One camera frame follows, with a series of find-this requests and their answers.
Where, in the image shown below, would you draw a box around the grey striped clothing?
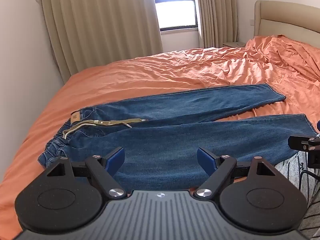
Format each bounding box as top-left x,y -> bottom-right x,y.
274,151 -> 320,240

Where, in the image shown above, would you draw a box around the beige bed headboard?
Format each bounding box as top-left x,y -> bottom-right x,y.
253,0 -> 320,48

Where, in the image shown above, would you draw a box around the black cable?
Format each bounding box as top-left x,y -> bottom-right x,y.
298,169 -> 320,189

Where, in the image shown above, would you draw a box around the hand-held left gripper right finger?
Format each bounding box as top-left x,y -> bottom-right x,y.
194,147 -> 278,201

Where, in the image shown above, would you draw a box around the blue denim pants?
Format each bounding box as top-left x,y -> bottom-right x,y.
38,83 -> 319,195

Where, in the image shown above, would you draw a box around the beige nightstand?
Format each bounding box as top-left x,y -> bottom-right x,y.
222,41 -> 247,48

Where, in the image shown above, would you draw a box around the orange bed sheet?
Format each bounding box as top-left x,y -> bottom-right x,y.
0,45 -> 320,205

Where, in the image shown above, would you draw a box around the olive fabric belt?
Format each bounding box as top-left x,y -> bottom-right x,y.
62,118 -> 148,139

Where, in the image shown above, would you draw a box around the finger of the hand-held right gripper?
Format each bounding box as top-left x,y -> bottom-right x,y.
287,135 -> 320,153

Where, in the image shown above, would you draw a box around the wide beige curtain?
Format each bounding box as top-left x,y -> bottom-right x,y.
39,0 -> 164,77

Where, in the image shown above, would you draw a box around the crumpled orange duvet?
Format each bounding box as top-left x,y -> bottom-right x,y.
220,34 -> 320,100

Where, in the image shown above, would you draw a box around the narrow beige curtain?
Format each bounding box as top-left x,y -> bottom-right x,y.
194,0 -> 238,48

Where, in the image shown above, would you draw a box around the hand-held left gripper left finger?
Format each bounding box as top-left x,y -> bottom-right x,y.
44,147 -> 127,201

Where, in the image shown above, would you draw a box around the dark framed window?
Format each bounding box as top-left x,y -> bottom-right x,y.
149,0 -> 199,33

